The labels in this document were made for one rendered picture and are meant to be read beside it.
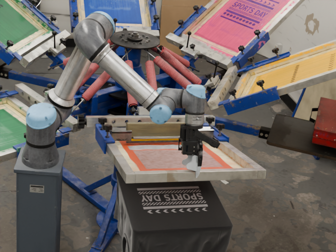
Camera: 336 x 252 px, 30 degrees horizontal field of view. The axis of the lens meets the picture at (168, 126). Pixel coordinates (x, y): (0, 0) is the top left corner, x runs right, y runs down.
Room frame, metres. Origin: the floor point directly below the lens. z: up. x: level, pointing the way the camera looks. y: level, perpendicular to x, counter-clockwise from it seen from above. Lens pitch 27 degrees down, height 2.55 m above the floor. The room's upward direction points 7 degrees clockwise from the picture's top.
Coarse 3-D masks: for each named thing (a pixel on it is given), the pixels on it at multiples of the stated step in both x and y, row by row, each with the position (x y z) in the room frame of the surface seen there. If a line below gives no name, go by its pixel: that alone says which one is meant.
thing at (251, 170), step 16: (112, 144) 2.49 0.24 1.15; (224, 144) 2.61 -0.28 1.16; (112, 160) 2.34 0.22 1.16; (240, 160) 2.39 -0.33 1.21; (128, 176) 2.06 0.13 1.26; (144, 176) 2.08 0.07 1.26; (160, 176) 2.10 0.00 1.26; (176, 176) 2.11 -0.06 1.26; (192, 176) 2.13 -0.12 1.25; (208, 176) 2.15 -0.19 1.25; (224, 176) 2.17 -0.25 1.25; (240, 176) 2.19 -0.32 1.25; (256, 176) 2.21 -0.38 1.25
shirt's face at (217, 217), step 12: (120, 180) 2.51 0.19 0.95; (132, 192) 2.43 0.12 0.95; (204, 192) 2.50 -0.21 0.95; (132, 204) 2.33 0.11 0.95; (216, 204) 2.41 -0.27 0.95; (132, 216) 2.24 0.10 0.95; (144, 216) 2.25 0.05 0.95; (156, 216) 2.26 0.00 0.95; (168, 216) 2.27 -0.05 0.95; (180, 216) 2.28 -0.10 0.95; (192, 216) 2.29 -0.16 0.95; (204, 216) 2.30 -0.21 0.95; (216, 216) 2.32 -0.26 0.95; (144, 228) 2.16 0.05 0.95; (156, 228) 2.17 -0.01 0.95; (168, 228) 2.18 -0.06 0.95
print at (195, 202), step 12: (144, 192) 2.44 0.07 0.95; (156, 192) 2.45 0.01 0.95; (168, 192) 2.46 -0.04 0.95; (180, 192) 2.47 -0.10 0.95; (192, 192) 2.49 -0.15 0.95; (144, 204) 2.34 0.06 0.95; (156, 204) 2.35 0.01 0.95; (168, 204) 2.36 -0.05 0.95; (180, 204) 2.38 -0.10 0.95; (192, 204) 2.39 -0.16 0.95; (204, 204) 2.40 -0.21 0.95
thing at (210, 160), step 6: (168, 144) 2.67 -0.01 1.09; (174, 150) 2.57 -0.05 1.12; (180, 150) 2.57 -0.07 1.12; (204, 150) 2.60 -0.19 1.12; (210, 150) 2.60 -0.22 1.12; (180, 156) 2.47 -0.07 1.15; (186, 156) 2.47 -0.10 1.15; (204, 156) 2.49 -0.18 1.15; (210, 156) 2.50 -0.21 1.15; (216, 156) 2.50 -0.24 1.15; (180, 162) 2.37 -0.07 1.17; (204, 162) 2.39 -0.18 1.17; (210, 162) 2.40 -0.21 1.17; (216, 162) 2.40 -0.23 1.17; (222, 162) 2.41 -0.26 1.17; (186, 168) 2.29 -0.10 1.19; (204, 168) 2.30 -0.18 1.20; (210, 168) 2.31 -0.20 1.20; (216, 168) 2.31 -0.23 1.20
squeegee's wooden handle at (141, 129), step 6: (126, 126) 2.66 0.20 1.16; (132, 126) 2.66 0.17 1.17; (138, 126) 2.67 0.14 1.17; (144, 126) 2.68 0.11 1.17; (150, 126) 2.68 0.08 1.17; (156, 126) 2.69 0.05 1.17; (162, 126) 2.70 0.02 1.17; (168, 126) 2.71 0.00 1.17; (174, 126) 2.72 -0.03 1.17; (132, 132) 2.65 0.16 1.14; (138, 132) 2.66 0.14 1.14; (144, 132) 2.67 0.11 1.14; (150, 132) 2.68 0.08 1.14; (156, 132) 2.69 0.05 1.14; (162, 132) 2.69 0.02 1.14; (168, 132) 2.70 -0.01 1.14; (174, 132) 2.71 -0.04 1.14
